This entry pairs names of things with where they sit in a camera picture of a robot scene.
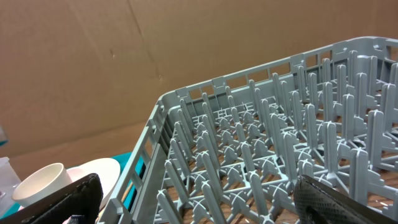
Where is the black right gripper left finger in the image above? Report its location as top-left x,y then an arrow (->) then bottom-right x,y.
1,173 -> 103,224

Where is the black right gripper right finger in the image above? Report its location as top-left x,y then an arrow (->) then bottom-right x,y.
294,175 -> 397,224

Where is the white paper cup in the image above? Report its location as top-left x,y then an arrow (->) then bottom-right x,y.
12,163 -> 73,207

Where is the clear plastic waste bin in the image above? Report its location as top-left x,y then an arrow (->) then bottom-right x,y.
0,157 -> 21,217

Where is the white pink-rimmed plate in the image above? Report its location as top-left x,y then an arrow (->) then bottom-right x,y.
67,158 -> 121,210

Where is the wooden chopstick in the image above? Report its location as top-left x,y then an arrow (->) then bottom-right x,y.
121,180 -> 133,202

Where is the teal plastic tray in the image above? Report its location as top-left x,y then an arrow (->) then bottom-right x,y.
1,152 -> 145,218

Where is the grey plastic dish rack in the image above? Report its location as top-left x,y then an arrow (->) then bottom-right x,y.
99,37 -> 397,223

